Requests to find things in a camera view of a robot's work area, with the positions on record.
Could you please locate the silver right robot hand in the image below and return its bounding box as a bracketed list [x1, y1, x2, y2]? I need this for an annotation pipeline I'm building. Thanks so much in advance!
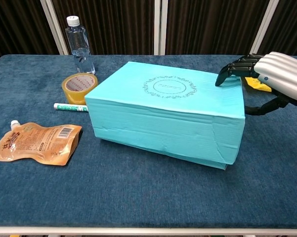
[214, 51, 297, 116]

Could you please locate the teal shoe box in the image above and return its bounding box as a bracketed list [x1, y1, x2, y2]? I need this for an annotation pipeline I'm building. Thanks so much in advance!
[85, 61, 246, 171]

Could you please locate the dark blue table top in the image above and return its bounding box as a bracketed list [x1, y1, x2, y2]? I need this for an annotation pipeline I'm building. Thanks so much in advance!
[0, 54, 297, 229]

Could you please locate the yellow marshmallow bag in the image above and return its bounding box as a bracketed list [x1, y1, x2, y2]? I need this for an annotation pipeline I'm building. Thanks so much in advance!
[244, 76, 272, 93]

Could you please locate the dark pleated partition panel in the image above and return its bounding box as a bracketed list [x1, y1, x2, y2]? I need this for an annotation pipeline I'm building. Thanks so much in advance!
[249, 0, 297, 57]
[160, 0, 280, 56]
[0, 0, 65, 65]
[41, 0, 162, 56]

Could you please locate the clear plastic water bottle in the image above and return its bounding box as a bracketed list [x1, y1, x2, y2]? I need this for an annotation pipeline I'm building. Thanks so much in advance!
[65, 15, 96, 75]

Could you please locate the white metal table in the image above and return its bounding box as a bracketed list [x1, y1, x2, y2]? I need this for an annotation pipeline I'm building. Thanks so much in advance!
[0, 225, 297, 237]

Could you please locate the yellowish packing tape roll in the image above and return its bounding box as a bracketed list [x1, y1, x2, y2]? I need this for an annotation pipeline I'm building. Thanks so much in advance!
[61, 73, 99, 105]

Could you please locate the white marker with red cap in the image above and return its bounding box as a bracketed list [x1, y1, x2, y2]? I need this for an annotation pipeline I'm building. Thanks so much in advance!
[53, 103, 89, 113]

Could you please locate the orange spouted drink pouch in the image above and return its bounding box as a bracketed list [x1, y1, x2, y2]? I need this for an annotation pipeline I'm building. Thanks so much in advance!
[0, 120, 83, 166]

